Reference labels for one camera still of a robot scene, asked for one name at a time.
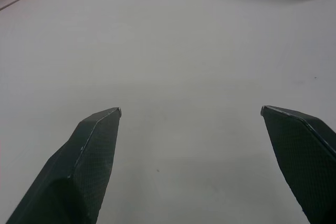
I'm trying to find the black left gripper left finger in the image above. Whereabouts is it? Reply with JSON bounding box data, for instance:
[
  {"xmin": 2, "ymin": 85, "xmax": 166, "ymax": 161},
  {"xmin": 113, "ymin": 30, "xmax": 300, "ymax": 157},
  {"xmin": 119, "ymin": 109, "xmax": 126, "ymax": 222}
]
[{"xmin": 5, "ymin": 107, "xmax": 122, "ymax": 224}]

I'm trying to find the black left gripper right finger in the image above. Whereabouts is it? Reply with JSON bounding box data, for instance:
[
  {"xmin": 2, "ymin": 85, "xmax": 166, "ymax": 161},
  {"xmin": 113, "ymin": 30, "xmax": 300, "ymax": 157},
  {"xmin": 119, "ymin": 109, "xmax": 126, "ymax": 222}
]
[{"xmin": 260, "ymin": 105, "xmax": 336, "ymax": 224}]

